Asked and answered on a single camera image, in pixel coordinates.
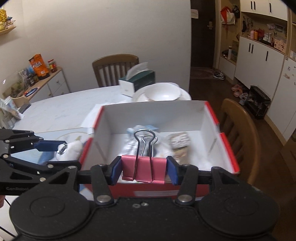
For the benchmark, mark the clear glass jar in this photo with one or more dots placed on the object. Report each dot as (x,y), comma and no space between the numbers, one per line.
(7,120)

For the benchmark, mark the silver printed foil packet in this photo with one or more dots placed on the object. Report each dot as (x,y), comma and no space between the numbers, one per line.
(133,145)

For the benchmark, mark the wooden dining chair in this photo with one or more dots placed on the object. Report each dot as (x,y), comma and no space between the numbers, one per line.
(109,69)

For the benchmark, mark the pink binder clip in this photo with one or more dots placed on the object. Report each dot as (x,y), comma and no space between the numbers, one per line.
(143,166)

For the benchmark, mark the orange snack bag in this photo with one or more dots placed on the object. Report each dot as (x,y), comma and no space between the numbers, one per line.
(39,67)

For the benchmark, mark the red white cardboard box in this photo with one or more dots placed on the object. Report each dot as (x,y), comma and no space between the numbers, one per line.
(197,118)

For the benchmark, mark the white plates stack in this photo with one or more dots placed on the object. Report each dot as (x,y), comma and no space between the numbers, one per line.
(140,97)

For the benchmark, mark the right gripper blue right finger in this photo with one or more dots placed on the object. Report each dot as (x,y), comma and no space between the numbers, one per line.
(172,170)

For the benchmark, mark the cotton swab bag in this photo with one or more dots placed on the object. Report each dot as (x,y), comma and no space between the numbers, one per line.
(202,164)

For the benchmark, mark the gold foil snack bag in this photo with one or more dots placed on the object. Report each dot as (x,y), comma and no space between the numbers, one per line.
(179,144)

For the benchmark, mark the white sideboard cabinet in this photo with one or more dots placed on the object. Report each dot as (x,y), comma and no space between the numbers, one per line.
(53,86)

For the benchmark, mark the person right hand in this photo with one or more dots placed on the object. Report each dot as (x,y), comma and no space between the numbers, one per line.
(2,198)

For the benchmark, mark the white paper sheet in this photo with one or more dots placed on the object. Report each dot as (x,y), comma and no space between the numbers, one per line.
(91,118)

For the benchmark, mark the white ceramic bowl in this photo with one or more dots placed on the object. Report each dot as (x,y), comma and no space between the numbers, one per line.
(163,92)

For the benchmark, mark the light blue small carton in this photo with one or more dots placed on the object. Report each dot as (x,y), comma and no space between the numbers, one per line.
(149,127)

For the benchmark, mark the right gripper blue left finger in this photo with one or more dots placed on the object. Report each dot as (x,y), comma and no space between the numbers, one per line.
(114,170)

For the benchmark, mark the white wall cabinets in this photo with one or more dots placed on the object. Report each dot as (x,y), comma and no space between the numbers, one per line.
(255,45)

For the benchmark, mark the black shoe rack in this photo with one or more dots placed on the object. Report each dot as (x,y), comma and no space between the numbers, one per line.
(257,102)

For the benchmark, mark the blue decorated table mat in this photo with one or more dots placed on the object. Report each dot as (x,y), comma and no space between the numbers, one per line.
(29,158)

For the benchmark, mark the white tooth plush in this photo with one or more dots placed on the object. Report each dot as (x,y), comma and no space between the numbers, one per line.
(69,151)

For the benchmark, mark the green white tissue box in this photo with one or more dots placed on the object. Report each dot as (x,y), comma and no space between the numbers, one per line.
(137,77)

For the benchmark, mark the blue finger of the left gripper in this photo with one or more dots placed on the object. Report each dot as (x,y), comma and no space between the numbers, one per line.
(48,145)

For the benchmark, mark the red lid jar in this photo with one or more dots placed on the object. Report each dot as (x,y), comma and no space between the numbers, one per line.
(52,65)

